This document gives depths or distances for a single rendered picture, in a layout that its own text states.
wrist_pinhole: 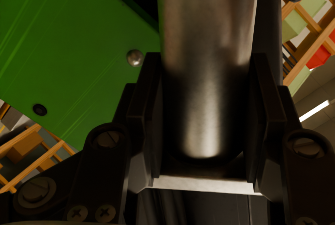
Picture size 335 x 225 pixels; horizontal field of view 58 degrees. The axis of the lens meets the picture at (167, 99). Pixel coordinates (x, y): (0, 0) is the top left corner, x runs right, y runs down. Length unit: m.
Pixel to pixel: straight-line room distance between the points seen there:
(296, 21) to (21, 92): 3.30
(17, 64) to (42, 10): 0.04
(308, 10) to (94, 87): 3.46
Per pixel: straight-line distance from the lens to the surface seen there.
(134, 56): 0.17
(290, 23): 3.38
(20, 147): 6.41
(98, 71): 0.19
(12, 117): 0.43
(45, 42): 0.20
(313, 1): 3.72
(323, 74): 9.65
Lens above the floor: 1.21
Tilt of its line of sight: 4 degrees up
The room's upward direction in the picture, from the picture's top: 136 degrees clockwise
